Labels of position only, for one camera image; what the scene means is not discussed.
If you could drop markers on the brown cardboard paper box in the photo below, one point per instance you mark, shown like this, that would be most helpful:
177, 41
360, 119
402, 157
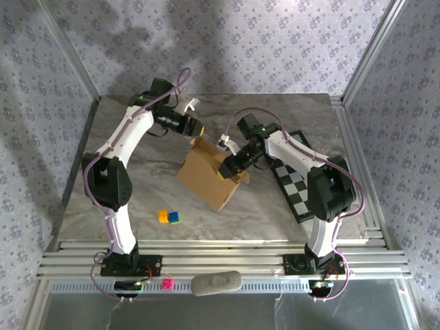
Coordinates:
203, 175

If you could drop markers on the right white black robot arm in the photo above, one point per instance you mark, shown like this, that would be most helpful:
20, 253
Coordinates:
330, 192

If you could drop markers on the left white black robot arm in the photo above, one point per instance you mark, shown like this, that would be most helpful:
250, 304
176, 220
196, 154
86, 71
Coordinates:
110, 185

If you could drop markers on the black grey chessboard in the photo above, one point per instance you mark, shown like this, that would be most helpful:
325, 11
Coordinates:
295, 192

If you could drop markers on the blue green toy brick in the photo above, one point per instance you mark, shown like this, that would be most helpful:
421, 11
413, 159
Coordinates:
174, 218

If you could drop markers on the orange toy brick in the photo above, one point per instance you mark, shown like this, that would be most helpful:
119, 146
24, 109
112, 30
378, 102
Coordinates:
163, 217

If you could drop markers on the aluminium side rails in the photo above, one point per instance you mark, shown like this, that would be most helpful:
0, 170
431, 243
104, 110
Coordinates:
343, 117

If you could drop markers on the grey oval pad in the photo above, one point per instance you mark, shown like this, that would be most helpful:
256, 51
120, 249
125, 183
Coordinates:
216, 283

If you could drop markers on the pink toy brick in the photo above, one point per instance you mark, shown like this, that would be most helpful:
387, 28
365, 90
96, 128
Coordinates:
167, 284

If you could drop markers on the black right controller board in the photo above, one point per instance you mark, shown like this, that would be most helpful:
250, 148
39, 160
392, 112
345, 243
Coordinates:
321, 287

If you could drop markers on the black controller board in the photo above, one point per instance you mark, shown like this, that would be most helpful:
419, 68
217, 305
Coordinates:
127, 286
321, 287

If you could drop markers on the black left controller board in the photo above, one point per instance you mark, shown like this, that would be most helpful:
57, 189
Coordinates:
127, 286

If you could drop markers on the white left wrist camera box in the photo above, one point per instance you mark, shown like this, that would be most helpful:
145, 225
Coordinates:
187, 102

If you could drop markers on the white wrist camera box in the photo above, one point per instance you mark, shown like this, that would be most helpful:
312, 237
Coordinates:
225, 141
187, 102

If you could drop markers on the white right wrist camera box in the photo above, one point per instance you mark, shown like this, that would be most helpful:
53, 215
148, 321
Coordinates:
225, 141

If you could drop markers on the aluminium frame rails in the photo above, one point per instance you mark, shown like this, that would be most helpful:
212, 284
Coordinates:
223, 258

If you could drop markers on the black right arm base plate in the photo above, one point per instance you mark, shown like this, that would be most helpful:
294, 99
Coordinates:
290, 269

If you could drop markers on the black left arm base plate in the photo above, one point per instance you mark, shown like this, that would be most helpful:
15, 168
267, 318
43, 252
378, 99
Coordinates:
153, 264

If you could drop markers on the aluminium frame post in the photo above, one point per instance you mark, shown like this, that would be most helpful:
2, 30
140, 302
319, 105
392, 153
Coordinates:
371, 51
71, 51

